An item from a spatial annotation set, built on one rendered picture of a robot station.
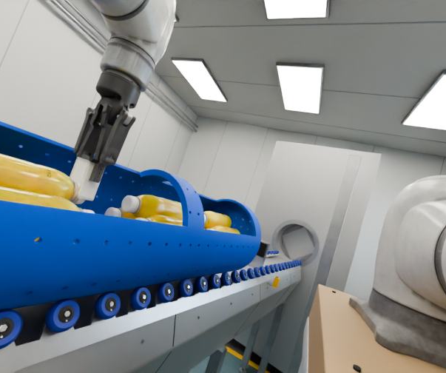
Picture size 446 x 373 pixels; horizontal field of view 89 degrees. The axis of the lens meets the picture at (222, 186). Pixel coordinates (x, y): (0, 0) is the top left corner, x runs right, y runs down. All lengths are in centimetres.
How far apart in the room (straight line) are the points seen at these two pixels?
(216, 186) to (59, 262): 556
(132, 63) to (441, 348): 65
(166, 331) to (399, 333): 45
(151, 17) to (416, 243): 56
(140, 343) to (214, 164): 559
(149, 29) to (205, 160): 572
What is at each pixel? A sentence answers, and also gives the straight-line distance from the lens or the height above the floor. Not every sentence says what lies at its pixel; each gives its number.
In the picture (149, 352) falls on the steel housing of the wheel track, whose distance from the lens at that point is 62.
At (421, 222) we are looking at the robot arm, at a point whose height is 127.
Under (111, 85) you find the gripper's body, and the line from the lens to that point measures 49.
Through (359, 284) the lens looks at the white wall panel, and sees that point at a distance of 544.
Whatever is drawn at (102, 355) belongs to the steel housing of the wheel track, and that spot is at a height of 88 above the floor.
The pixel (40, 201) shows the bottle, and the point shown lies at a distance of 41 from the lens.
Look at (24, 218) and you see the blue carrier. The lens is 33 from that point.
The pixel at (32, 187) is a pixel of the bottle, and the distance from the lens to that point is 44.
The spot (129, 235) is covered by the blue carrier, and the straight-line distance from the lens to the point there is 40.
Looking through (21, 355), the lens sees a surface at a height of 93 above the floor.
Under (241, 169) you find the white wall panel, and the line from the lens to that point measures 572.
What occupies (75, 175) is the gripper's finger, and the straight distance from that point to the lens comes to 52.
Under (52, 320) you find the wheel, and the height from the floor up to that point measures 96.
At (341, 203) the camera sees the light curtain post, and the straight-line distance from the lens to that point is 141.
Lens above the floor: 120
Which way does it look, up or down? 5 degrees up
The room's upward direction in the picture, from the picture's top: 18 degrees clockwise
